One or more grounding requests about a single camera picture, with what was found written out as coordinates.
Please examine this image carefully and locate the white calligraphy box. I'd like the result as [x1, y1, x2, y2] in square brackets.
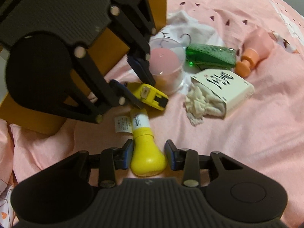
[191, 68, 255, 119]

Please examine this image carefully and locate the orange cardboard box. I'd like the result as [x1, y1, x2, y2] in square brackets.
[1, 0, 167, 134]

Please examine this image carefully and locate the clear cup pink sponge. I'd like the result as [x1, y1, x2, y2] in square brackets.
[149, 38, 185, 96]

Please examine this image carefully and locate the yellow tape measure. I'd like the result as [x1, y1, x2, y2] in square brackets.
[126, 82, 169, 111]

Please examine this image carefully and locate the yellow bulb-shaped bottle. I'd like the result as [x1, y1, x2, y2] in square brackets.
[130, 109, 167, 177]

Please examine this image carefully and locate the pink patterned duvet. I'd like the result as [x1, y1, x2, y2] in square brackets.
[1, 0, 303, 227]

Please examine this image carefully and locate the green gel bottle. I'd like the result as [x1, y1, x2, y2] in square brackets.
[185, 43, 237, 70]

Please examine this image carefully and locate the small white paper label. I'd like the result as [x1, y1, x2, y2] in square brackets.
[114, 116, 132, 134]

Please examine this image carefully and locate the pink pump bottle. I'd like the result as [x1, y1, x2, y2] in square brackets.
[234, 28, 274, 78]

